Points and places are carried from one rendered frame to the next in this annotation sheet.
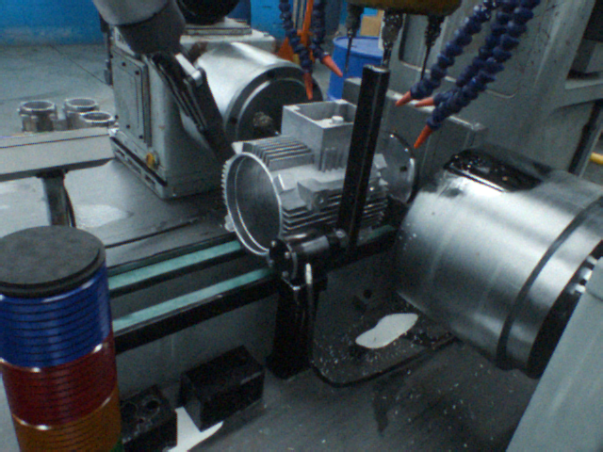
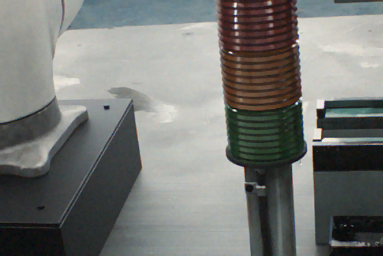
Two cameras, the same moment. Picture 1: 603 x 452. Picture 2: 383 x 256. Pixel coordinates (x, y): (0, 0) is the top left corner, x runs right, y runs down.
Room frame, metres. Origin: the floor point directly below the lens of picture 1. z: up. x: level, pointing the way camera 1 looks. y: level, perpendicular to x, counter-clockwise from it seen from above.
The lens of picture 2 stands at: (-0.14, -0.28, 1.29)
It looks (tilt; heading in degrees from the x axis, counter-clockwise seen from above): 23 degrees down; 55
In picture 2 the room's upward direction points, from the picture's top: 6 degrees counter-clockwise
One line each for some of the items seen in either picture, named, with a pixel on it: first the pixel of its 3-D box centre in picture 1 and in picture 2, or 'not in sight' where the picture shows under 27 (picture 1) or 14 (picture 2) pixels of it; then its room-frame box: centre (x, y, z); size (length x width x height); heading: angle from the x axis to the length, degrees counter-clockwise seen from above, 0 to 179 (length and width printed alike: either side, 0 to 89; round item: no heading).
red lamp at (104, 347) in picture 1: (59, 358); (256, 10); (0.21, 0.13, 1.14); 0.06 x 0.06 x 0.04
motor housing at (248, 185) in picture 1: (303, 192); not in sight; (0.73, 0.00, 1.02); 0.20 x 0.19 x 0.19; 131
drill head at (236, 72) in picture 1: (238, 105); not in sight; (1.06, 0.17, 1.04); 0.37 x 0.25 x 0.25; 42
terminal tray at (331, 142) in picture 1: (330, 135); not in sight; (0.76, -0.03, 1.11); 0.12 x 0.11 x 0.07; 131
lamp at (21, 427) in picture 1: (69, 410); (260, 68); (0.21, 0.13, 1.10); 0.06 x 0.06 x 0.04
